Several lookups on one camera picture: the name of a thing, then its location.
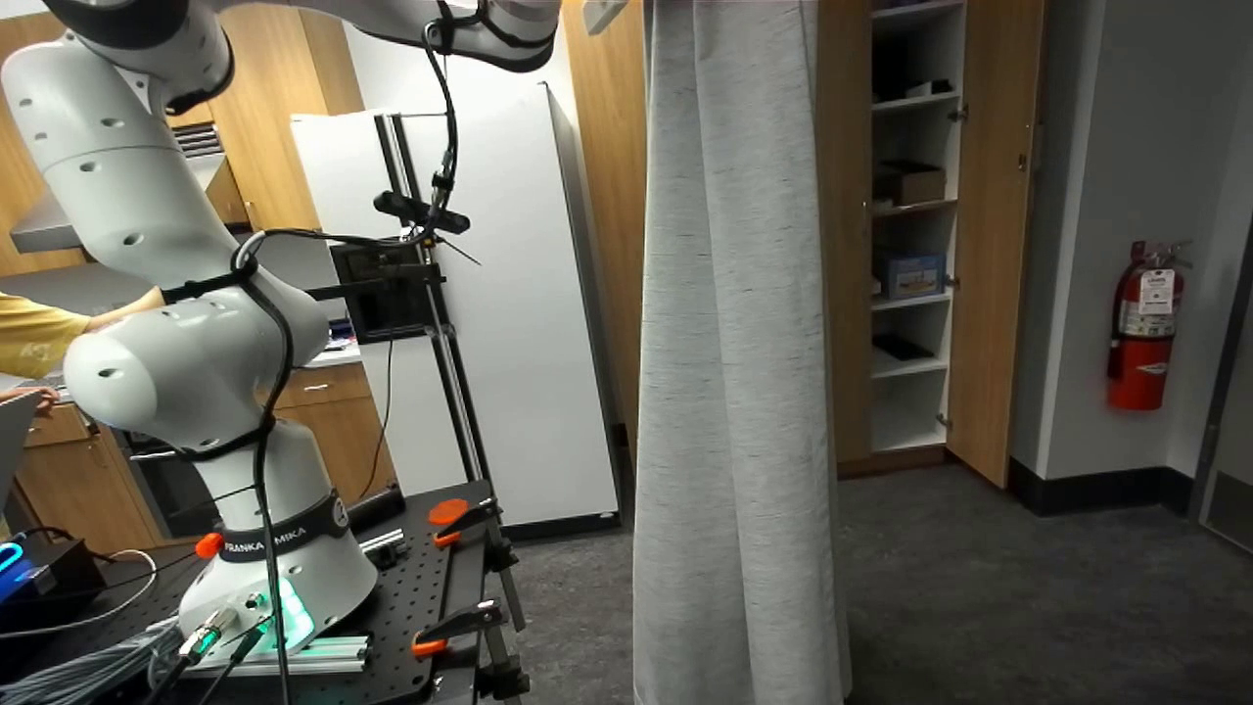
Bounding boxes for black tripod stand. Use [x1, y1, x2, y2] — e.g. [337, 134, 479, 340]
[367, 111, 534, 700]

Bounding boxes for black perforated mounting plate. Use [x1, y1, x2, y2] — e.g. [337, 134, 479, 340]
[0, 482, 506, 705]

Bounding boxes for flat black item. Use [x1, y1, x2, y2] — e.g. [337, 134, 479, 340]
[873, 332, 938, 369]

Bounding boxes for black baseboard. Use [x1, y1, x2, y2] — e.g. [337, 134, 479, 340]
[1005, 455, 1198, 517]

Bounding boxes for grey wall plate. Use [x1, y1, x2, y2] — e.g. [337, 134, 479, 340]
[582, 0, 629, 40]

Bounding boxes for black camera box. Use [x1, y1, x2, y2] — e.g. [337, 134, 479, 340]
[329, 234, 442, 344]

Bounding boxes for wooden cabinet door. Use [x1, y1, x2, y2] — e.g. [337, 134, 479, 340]
[942, 0, 1048, 495]

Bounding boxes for red fire extinguisher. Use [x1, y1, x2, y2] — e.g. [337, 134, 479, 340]
[1104, 234, 1194, 417]

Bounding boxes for orange bar clamp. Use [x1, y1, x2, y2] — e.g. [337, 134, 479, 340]
[406, 601, 506, 661]
[428, 495, 506, 553]

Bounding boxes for white loose cable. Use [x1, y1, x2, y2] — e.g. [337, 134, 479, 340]
[0, 544, 164, 648]

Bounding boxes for black built-in oven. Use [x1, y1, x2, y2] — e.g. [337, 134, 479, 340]
[125, 434, 218, 542]

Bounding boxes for teal connector cover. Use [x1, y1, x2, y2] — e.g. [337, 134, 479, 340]
[245, 580, 321, 657]

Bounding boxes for white refrigerator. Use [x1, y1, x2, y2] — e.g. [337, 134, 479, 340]
[284, 76, 626, 532]

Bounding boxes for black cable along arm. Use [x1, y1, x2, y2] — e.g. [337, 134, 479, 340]
[231, 226, 307, 705]

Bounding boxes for dark flat shelf item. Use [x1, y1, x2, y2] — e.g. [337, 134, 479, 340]
[895, 76, 958, 106]

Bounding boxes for yellow sleeved forearm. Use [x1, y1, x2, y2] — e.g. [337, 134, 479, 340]
[0, 285, 168, 386]

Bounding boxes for wooden base cabinets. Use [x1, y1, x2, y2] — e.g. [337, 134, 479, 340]
[13, 361, 395, 553]

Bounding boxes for wooden wall cabinets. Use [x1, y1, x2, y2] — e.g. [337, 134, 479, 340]
[0, 0, 367, 284]

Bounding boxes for brown cardboard box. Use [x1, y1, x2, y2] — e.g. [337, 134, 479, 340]
[873, 158, 949, 208]

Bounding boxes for tall wooden side panel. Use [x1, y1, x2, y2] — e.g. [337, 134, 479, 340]
[561, 0, 654, 455]

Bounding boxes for grey woven curtain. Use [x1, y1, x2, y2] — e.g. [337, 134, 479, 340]
[629, 0, 852, 705]

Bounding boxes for white open shelf cabinet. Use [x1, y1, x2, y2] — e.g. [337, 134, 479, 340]
[819, 0, 975, 482]

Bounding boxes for black box with blue part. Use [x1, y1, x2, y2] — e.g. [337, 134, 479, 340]
[0, 532, 111, 643]

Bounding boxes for white mounting rail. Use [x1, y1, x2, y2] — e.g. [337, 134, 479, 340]
[190, 635, 373, 678]

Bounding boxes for grey door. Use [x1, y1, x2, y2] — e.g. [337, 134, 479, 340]
[1189, 220, 1253, 558]

